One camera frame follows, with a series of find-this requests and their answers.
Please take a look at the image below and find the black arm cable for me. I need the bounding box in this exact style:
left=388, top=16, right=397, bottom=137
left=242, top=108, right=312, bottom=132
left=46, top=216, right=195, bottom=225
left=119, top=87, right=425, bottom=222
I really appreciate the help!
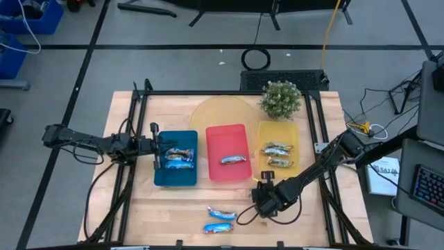
left=236, top=203, right=302, bottom=226
left=83, top=161, right=121, bottom=240

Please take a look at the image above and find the black desk crossbar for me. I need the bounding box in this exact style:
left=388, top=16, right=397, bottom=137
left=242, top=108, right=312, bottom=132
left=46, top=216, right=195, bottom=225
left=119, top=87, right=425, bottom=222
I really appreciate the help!
left=355, top=126, right=417, bottom=167

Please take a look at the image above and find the black perforated computer case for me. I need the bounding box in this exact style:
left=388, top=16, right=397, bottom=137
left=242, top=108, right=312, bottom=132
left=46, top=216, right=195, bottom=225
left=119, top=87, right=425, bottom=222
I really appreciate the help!
left=239, top=69, right=330, bottom=92

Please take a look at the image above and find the black floor cable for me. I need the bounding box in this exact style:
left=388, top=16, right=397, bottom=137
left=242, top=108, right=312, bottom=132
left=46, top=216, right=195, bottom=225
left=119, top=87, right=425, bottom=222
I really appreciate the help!
left=359, top=86, right=393, bottom=122

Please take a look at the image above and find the white printed booklet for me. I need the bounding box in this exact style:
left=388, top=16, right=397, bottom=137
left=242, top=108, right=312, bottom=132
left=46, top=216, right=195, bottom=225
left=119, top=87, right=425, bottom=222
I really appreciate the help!
left=366, top=156, right=400, bottom=197

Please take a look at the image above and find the red plastic bin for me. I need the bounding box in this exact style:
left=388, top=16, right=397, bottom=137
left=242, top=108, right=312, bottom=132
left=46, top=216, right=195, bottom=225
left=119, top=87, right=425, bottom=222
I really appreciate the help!
left=205, top=123, right=253, bottom=183

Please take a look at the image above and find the red and blue granola bar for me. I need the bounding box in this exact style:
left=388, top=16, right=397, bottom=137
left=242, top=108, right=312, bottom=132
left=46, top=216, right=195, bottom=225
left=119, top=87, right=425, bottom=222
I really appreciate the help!
left=203, top=222, right=234, bottom=235
left=207, top=206, right=239, bottom=221

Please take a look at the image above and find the gray desk with keyboard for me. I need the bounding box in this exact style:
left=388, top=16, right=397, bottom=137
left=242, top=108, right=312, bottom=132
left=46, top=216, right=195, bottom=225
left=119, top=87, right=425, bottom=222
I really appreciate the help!
left=395, top=137, right=444, bottom=233

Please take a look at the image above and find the gray shelf foot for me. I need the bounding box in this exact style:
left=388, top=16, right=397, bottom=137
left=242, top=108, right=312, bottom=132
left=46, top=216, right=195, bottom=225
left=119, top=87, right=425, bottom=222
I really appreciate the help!
left=0, top=79, right=31, bottom=91

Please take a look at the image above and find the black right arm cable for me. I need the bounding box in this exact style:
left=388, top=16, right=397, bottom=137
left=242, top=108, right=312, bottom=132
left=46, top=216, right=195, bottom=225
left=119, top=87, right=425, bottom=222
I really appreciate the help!
left=236, top=203, right=302, bottom=226

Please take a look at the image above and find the gray desk top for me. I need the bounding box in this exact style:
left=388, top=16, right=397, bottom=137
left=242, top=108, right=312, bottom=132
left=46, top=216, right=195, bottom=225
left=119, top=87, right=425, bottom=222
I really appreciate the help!
left=416, top=59, right=444, bottom=150

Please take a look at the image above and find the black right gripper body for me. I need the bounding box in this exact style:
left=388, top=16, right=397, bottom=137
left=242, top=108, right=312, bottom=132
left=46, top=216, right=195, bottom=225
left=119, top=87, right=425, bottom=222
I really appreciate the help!
left=251, top=170, right=278, bottom=204

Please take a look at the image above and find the yellow plug connector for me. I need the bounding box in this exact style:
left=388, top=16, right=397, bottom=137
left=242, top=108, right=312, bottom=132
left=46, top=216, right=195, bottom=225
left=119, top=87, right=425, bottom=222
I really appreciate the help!
left=346, top=121, right=372, bottom=135

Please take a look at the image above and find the small artificial potted plant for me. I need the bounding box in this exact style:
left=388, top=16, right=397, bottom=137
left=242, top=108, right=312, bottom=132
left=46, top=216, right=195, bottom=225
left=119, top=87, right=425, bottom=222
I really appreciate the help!
left=258, top=80, right=303, bottom=122

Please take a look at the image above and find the black bar on floor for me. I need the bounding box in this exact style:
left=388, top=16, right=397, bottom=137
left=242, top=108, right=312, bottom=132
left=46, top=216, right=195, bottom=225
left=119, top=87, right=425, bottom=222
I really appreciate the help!
left=117, top=2, right=178, bottom=18

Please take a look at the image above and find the yellow plastic bin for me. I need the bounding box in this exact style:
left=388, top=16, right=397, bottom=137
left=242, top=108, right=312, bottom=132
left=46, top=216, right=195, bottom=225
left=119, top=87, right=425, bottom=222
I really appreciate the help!
left=255, top=120, right=301, bottom=180

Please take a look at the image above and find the white looped cable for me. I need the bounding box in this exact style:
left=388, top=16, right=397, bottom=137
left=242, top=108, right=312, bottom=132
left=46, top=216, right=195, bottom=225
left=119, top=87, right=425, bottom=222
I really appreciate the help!
left=368, top=123, right=389, bottom=141

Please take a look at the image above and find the large blue storage crate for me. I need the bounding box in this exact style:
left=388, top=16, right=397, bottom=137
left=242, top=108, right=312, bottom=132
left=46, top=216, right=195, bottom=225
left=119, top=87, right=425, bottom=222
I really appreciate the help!
left=0, top=0, right=65, bottom=35

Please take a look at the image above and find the black aluminium table frame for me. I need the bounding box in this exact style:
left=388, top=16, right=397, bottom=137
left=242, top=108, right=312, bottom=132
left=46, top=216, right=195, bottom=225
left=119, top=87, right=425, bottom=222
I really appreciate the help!
left=83, top=78, right=374, bottom=250

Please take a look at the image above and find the coiled black cable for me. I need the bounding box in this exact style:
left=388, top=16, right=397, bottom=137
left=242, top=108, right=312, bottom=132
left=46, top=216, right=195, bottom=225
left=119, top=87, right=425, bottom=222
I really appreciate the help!
left=241, top=47, right=272, bottom=72

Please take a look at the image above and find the black tripod stand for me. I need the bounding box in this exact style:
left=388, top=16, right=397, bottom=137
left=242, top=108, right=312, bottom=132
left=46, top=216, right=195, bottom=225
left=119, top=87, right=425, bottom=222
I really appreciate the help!
left=388, top=71, right=422, bottom=115

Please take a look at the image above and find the silver candy bar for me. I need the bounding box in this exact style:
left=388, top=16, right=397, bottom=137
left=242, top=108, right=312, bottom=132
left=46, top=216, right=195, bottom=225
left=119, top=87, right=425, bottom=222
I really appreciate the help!
left=220, top=154, right=248, bottom=165

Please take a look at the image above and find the round yellow placemat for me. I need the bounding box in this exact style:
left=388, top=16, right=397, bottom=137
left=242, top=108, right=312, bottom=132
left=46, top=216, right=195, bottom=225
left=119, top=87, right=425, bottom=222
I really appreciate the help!
left=188, top=96, right=262, bottom=160

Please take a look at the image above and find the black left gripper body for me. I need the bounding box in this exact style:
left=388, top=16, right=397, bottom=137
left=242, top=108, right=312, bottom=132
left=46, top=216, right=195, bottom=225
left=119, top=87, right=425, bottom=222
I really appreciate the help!
left=138, top=122, right=162, bottom=171

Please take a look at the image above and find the yellow floor cable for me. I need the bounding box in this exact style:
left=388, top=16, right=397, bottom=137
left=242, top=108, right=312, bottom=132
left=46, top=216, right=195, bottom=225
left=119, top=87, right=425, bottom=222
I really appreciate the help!
left=319, top=0, right=343, bottom=69

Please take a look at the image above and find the blue plastic bin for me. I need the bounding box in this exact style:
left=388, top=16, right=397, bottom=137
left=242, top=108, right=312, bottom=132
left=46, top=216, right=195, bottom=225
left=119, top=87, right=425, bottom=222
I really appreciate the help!
left=153, top=130, right=199, bottom=188

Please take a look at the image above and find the black backlit keyboard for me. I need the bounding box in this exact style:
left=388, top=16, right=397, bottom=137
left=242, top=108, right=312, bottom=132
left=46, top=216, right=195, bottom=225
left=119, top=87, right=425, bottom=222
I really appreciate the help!
left=411, top=164, right=444, bottom=213

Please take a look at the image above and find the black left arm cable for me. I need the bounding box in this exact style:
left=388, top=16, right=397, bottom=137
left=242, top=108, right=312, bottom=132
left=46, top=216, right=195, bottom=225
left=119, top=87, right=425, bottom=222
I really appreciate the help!
left=83, top=161, right=121, bottom=240

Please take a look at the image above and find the black stand with feet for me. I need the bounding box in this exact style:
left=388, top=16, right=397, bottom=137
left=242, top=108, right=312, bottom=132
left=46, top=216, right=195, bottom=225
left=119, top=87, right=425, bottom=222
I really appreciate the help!
left=162, top=0, right=354, bottom=31

